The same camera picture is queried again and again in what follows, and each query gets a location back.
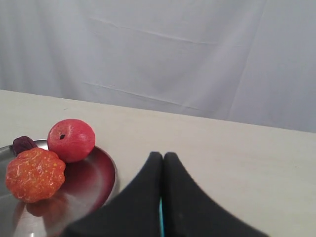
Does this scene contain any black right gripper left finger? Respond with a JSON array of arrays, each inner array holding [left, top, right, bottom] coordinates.
[[63, 152, 162, 237]]

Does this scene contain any dark purple toy vegetable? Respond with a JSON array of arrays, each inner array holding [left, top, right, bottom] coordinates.
[[12, 136, 38, 156]]

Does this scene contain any round stainless steel plate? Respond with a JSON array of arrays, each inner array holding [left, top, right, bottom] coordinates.
[[0, 145, 117, 237]]

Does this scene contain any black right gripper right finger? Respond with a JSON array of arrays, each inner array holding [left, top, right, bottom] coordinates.
[[161, 152, 266, 237]]

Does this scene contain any red toy apple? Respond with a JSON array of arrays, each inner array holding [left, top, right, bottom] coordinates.
[[47, 118, 95, 163]]

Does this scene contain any orange bumpy toy fruit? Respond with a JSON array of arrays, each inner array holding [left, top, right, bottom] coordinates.
[[5, 148, 66, 203]]

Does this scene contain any white backdrop cloth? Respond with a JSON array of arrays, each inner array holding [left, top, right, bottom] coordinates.
[[0, 0, 316, 132]]

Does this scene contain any teal toy bone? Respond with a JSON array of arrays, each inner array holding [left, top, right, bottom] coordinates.
[[159, 199, 164, 237]]

